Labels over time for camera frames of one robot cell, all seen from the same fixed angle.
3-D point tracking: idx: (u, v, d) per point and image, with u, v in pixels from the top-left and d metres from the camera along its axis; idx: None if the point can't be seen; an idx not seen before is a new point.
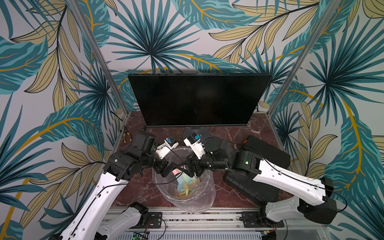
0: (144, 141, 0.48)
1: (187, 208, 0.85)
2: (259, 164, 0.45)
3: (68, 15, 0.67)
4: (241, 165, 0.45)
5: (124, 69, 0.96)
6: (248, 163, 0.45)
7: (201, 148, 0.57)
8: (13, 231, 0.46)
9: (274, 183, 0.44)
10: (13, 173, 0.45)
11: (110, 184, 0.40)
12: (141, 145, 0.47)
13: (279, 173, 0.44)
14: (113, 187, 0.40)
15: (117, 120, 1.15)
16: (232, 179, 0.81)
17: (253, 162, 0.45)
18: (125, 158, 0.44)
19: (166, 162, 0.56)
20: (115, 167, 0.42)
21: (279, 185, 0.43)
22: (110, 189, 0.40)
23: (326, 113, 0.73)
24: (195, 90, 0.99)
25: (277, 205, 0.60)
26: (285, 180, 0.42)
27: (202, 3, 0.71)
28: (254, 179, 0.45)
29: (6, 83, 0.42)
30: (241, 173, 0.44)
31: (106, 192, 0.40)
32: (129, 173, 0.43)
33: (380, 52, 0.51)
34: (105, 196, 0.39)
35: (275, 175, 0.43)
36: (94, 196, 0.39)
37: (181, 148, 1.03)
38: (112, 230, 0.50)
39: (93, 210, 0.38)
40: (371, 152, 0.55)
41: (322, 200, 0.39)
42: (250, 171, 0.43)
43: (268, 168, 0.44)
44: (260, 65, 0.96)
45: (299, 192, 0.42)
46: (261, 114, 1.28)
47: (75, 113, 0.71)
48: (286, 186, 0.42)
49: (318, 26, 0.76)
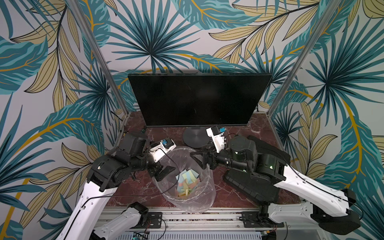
0: (132, 143, 0.42)
1: (187, 207, 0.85)
2: (283, 171, 0.43)
3: (67, 15, 0.67)
4: (266, 170, 0.42)
5: (124, 69, 0.96)
6: (272, 168, 0.43)
7: (222, 143, 0.55)
8: (13, 231, 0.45)
9: (296, 190, 0.42)
10: (13, 173, 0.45)
11: (94, 195, 0.36)
12: (129, 148, 0.42)
13: (304, 181, 0.42)
14: (97, 198, 0.36)
15: (117, 120, 1.15)
16: (232, 179, 0.81)
17: (276, 168, 0.43)
18: (110, 163, 0.38)
19: (161, 166, 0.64)
20: (100, 172, 0.37)
21: (301, 194, 0.42)
22: (94, 201, 0.36)
23: (326, 112, 0.73)
24: (195, 90, 0.99)
25: (283, 210, 0.59)
26: (311, 189, 0.41)
27: (202, 3, 0.71)
28: (275, 185, 0.43)
29: (6, 83, 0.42)
30: (264, 178, 0.42)
31: (91, 203, 0.36)
32: (114, 180, 0.38)
33: (380, 52, 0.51)
34: (90, 207, 0.36)
35: (300, 183, 0.41)
36: (80, 207, 0.36)
37: (181, 149, 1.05)
38: (111, 232, 0.50)
39: (79, 222, 0.35)
40: (371, 152, 0.55)
41: (346, 213, 0.39)
42: (274, 176, 0.41)
43: (293, 175, 0.43)
44: (260, 65, 0.96)
45: (321, 202, 0.41)
46: (261, 114, 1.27)
47: (75, 113, 0.71)
48: (308, 195, 0.41)
49: (317, 26, 0.76)
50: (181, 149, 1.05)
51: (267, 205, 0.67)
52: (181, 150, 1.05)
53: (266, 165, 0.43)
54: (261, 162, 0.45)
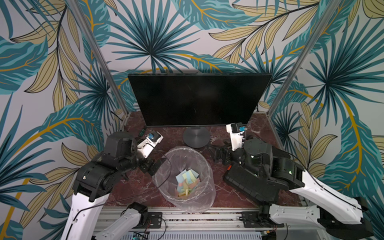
0: (117, 146, 0.39)
1: (187, 208, 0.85)
2: (302, 176, 0.41)
3: (67, 15, 0.67)
4: (285, 175, 0.40)
5: (124, 69, 0.96)
6: (291, 174, 0.40)
7: (239, 141, 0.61)
8: (13, 231, 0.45)
9: (313, 196, 0.40)
10: (13, 173, 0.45)
11: (84, 207, 0.34)
12: (114, 152, 0.39)
13: (321, 188, 0.41)
14: (88, 210, 0.34)
15: (117, 120, 1.15)
16: (232, 179, 0.81)
17: (294, 173, 0.41)
18: (97, 171, 0.36)
19: (151, 162, 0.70)
20: (87, 181, 0.34)
21: (318, 200, 0.40)
22: (86, 212, 0.34)
23: (326, 113, 0.73)
24: (195, 90, 0.99)
25: (287, 212, 0.59)
26: (326, 196, 0.40)
27: (202, 3, 0.71)
28: (290, 189, 0.41)
29: (6, 83, 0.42)
30: (283, 183, 0.40)
31: (83, 215, 0.34)
32: (103, 187, 0.35)
33: (380, 52, 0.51)
34: (83, 219, 0.34)
35: (317, 190, 0.40)
36: (72, 220, 0.34)
37: (180, 149, 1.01)
38: (113, 235, 0.50)
39: (74, 235, 0.34)
40: (371, 153, 0.55)
41: (359, 221, 0.38)
42: (293, 181, 0.39)
43: (311, 181, 0.41)
44: (260, 65, 0.96)
45: (335, 209, 0.40)
46: (261, 114, 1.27)
47: (75, 113, 0.71)
48: (324, 202, 0.40)
49: (318, 25, 0.76)
50: (181, 149, 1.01)
51: (268, 205, 0.67)
52: (181, 150, 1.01)
53: (284, 170, 0.41)
54: (278, 166, 0.43)
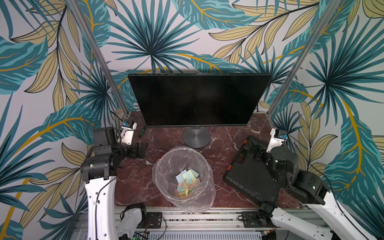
0: (105, 135, 0.46)
1: (187, 208, 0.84)
2: (324, 195, 0.42)
3: (67, 15, 0.67)
4: (308, 187, 0.41)
5: (124, 69, 0.96)
6: (315, 189, 0.41)
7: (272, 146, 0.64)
8: (13, 231, 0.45)
9: (329, 218, 0.41)
10: (13, 173, 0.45)
11: (102, 186, 0.39)
12: (104, 140, 0.45)
13: (342, 213, 0.41)
14: (107, 187, 0.40)
15: (117, 120, 1.15)
16: (233, 179, 0.81)
17: (319, 190, 0.42)
18: (99, 158, 0.41)
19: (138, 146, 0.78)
20: (96, 167, 0.40)
21: (332, 222, 0.41)
22: (106, 191, 0.39)
23: (326, 113, 0.73)
24: (195, 90, 1.00)
25: (293, 222, 0.58)
26: (345, 223, 0.40)
27: (202, 3, 0.71)
28: (307, 204, 0.43)
29: (6, 83, 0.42)
30: (303, 194, 0.41)
31: (104, 194, 0.39)
32: (112, 168, 0.42)
33: (380, 52, 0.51)
34: (105, 197, 0.39)
35: (336, 214, 0.40)
36: (94, 203, 0.37)
37: (180, 149, 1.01)
38: (126, 228, 0.50)
39: (102, 215, 0.37)
40: (371, 152, 0.55)
41: None
42: (315, 196, 0.41)
43: (332, 203, 0.41)
44: (260, 65, 0.96)
45: (348, 237, 0.40)
46: (261, 114, 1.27)
47: (75, 113, 0.71)
48: (339, 227, 0.40)
49: (318, 25, 0.76)
50: (181, 149, 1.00)
51: (272, 206, 0.67)
52: (181, 150, 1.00)
53: (308, 183, 0.42)
54: (301, 179, 0.44)
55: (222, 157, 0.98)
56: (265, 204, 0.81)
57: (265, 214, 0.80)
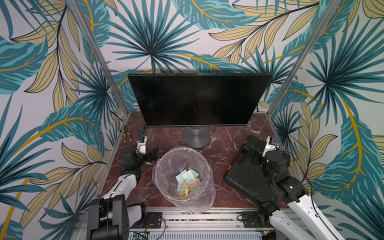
0: (130, 158, 0.66)
1: (187, 208, 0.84)
2: (302, 196, 0.49)
3: (67, 15, 0.67)
4: (285, 186, 0.51)
5: (124, 69, 0.96)
6: (291, 188, 0.50)
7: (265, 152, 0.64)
8: (13, 231, 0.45)
9: (306, 219, 0.47)
10: (13, 173, 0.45)
11: (129, 175, 0.61)
12: (130, 161, 0.67)
13: (317, 214, 0.46)
14: (132, 175, 0.61)
15: (117, 120, 1.15)
16: (232, 179, 0.81)
17: (297, 191, 0.50)
18: (129, 170, 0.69)
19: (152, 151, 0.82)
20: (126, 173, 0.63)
21: (310, 225, 0.46)
22: (130, 176, 0.60)
23: (326, 113, 0.73)
24: (195, 90, 0.99)
25: (291, 227, 0.58)
26: (320, 225, 0.44)
27: (202, 3, 0.71)
28: (288, 204, 0.51)
29: (6, 83, 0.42)
30: (281, 192, 0.51)
31: (129, 177, 0.59)
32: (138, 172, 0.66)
33: (380, 52, 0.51)
34: (128, 179, 0.58)
35: (311, 214, 0.46)
36: (121, 178, 0.58)
37: (180, 149, 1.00)
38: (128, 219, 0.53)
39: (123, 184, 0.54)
40: (371, 153, 0.55)
41: None
42: (289, 194, 0.49)
43: (308, 203, 0.48)
44: (260, 65, 0.96)
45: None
46: (261, 114, 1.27)
47: (75, 113, 0.71)
48: (317, 230, 0.44)
49: (318, 25, 0.76)
50: (181, 149, 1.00)
51: (274, 206, 0.67)
52: (181, 150, 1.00)
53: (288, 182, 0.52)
54: (285, 180, 0.54)
55: (222, 157, 0.98)
56: (268, 203, 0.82)
57: (264, 211, 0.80)
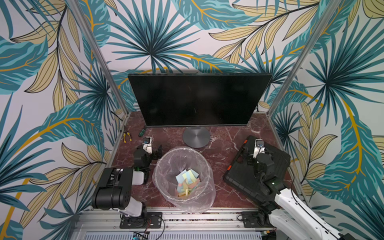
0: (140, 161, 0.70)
1: (187, 208, 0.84)
2: (283, 189, 0.56)
3: (68, 15, 0.67)
4: (269, 183, 0.59)
5: (125, 69, 0.96)
6: (274, 185, 0.58)
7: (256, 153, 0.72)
8: (13, 231, 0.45)
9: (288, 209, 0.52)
10: (13, 173, 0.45)
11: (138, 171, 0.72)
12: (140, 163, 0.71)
13: (297, 202, 0.52)
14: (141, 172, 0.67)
15: (117, 120, 1.15)
16: (232, 179, 0.81)
17: (280, 187, 0.57)
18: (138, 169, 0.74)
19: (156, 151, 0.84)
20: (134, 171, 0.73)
21: (293, 214, 0.51)
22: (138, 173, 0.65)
23: (326, 112, 0.73)
24: (195, 90, 0.99)
25: (289, 224, 0.57)
26: (300, 211, 0.49)
27: (202, 3, 0.71)
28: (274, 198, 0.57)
29: (6, 83, 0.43)
30: (266, 189, 0.59)
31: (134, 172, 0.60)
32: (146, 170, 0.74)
33: (380, 52, 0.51)
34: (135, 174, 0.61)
35: (291, 202, 0.52)
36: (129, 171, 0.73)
37: (180, 149, 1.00)
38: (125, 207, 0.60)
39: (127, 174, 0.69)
40: (371, 152, 0.55)
41: None
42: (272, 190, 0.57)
43: (288, 194, 0.55)
44: (260, 65, 0.96)
45: (308, 227, 0.46)
46: (261, 114, 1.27)
47: (75, 113, 0.71)
48: (299, 217, 0.49)
49: (317, 26, 0.76)
50: (181, 149, 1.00)
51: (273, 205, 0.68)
52: (181, 150, 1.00)
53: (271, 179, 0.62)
54: (271, 178, 0.63)
55: (222, 157, 0.98)
56: (268, 203, 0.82)
57: (264, 210, 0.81)
